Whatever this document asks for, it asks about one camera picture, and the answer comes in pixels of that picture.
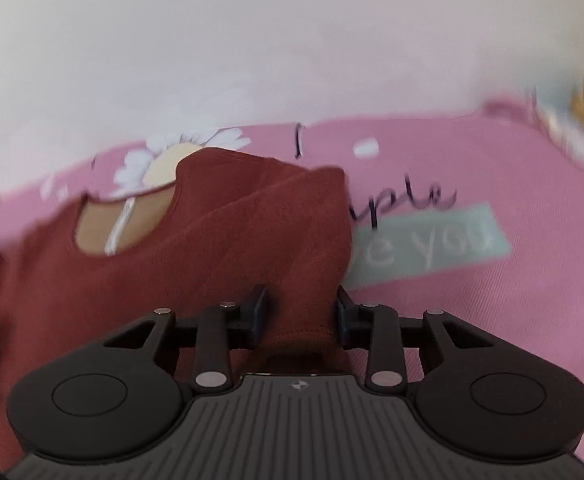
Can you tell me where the pink printed bed sheet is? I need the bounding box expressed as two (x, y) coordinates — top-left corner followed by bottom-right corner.
(0, 94), (584, 470)

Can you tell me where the dark red knit sweater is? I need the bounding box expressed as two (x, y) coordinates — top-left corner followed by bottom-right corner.
(0, 148), (351, 469)

